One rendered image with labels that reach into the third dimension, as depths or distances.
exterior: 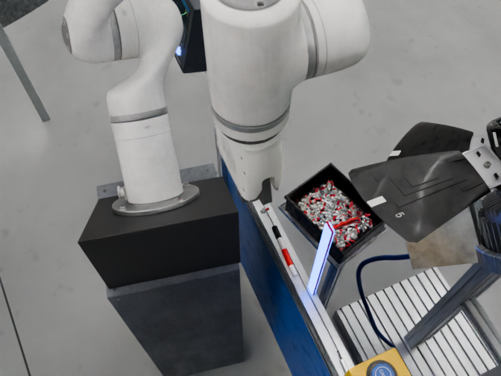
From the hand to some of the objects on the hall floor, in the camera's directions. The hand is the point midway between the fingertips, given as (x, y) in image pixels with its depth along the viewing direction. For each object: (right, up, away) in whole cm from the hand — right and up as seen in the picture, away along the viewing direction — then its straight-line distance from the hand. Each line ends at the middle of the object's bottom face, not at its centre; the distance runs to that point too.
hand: (250, 187), depth 68 cm
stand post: (+63, -61, +131) cm, 157 cm away
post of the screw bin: (+26, -55, +134) cm, 147 cm away
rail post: (-8, -28, +151) cm, 153 cm away
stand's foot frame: (+67, -68, +126) cm, 158 cm away
